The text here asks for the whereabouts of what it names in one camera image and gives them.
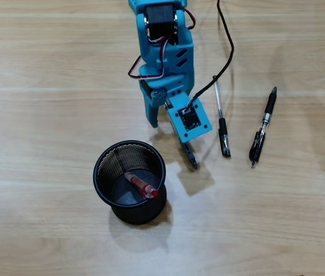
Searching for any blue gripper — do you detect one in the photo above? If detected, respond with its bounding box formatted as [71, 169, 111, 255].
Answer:
[138, 64, 195, 129]

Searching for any clear pen grey grip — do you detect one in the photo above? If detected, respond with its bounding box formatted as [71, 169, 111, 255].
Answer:
[163, 97, 199, 170]

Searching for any clear stick pen black cap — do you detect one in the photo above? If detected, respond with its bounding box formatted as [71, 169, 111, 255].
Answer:
[212, 75, 231, 158]

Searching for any red clear retractable pen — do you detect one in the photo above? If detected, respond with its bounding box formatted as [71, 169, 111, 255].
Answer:
[123, 171, 160, 199]

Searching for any black retractable pen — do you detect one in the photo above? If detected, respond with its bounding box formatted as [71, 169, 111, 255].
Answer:
[248, 86, 277, 168]

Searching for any black mesh pen holder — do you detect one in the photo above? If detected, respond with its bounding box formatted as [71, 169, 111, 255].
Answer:
[92, 140, 168, 225]

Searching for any red white black servo wire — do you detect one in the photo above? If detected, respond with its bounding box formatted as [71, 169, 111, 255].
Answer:
[127, 39, 169, 81]
[184, 8, 195, 30]

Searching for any blue mounted wrist camera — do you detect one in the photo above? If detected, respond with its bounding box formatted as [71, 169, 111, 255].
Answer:
[167, 93, 214, 144]

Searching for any black camera cable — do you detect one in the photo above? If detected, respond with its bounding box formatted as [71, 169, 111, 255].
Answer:
[187, 0, 235, 112]

